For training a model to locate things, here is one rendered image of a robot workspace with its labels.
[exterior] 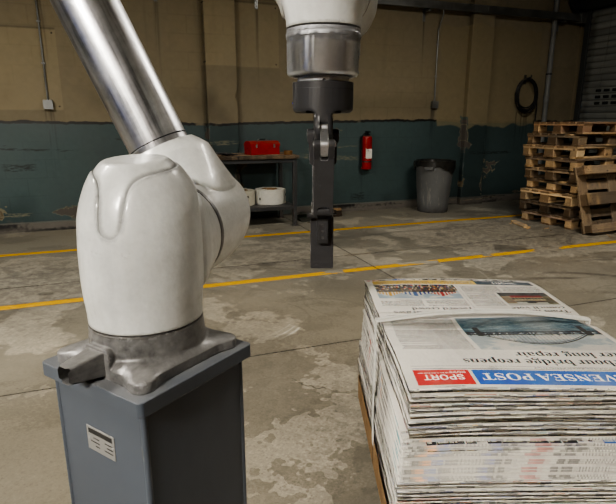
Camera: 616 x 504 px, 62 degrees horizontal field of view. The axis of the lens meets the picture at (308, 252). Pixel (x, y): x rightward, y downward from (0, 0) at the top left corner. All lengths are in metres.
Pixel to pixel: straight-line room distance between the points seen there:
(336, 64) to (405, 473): 0.46
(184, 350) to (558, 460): 0.46
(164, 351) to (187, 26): 6.56
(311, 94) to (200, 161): 0.28
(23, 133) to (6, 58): 0.83
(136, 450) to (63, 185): 6.40
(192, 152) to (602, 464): 0.68
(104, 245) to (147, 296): 0.08
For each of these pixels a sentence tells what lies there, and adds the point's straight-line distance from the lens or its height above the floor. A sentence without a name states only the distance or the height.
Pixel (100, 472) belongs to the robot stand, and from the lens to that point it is 0.82.
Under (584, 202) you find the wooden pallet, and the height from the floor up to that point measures 0.38.
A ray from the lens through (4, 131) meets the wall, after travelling 7.06.
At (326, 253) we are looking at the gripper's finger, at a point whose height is 1.15.
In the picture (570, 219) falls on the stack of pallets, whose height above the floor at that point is 0.13.
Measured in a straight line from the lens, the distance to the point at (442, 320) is 0.73.
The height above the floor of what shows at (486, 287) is 1.06.
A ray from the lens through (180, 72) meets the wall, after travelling 7.05.
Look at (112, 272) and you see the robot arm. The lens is 0.67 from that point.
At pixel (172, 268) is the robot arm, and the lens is 0.67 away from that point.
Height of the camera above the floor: 1.32
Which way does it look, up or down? 14 degrees down
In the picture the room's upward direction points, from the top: straight up
